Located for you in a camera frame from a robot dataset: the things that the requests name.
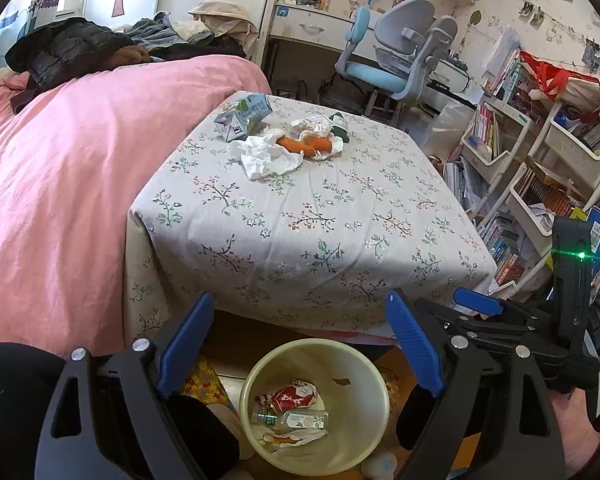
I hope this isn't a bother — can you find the pile of clothes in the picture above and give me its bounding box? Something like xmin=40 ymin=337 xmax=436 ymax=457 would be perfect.
xmin=117 ymin=12 xmax=247 ymax=61

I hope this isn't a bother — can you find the white tissue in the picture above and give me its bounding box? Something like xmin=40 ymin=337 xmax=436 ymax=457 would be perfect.
xmin=227 ymin=129 xmax=303 ymax=181

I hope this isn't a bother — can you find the red snack bag in bin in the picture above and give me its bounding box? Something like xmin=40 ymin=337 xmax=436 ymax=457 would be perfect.
xmin=254 ymin=379 xmax=318 ymax=414

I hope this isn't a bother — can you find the blue milk carton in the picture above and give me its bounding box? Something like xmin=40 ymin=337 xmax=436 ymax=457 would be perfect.
xmin=214 ymin=93 xmax=273 ymax=142

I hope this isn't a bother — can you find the red cloth bag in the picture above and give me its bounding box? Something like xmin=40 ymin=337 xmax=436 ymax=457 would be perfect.
xmin=519 ymin=51 xmax=600 ymax=115

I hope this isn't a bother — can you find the white rolling book cart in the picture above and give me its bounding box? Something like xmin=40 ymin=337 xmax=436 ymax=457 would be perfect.
xmin=458 ymin=49 xmax=600 ymax=298

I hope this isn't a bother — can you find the black jacket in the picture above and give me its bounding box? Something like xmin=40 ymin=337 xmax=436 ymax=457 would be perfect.
xmin=5 ymin=18 xmax=150 ymax=114

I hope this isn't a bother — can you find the pink duvet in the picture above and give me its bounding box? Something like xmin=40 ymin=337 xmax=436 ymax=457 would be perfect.
xmin=0 ymin=55 xmax=268 ymax=356

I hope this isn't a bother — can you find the person's right hand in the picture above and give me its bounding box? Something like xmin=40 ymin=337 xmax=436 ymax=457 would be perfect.
xmin=550 ymin=389 xmax=600 ymax=478

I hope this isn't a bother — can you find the beige hat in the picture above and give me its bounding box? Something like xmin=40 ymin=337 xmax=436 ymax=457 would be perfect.
xmin=188 ymin=0 xmax=259 ymax=36

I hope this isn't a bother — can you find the cream trash bin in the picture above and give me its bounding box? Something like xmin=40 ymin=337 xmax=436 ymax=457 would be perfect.
xmin=239 ymin=338 xmax=390 ymax=477

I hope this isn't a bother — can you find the white plastic bag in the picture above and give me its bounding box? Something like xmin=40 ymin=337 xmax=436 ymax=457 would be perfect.
xmin=289 ymin=115 xmax=345 ymax=160

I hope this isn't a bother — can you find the blue grey desk chair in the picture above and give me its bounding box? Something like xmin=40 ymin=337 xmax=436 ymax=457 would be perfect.
xmin=335 ymin=0 xmax=458 ymax=127

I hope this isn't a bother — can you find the clear plastic bottle in bin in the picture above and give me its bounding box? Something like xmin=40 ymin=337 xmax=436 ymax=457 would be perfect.
xmin=251 ymin=406 xmax=329 ymax=434

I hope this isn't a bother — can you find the white desk with drawers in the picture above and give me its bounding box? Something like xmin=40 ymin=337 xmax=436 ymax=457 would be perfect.
xmin=262 ymin=0 xmax=476 ymax=100

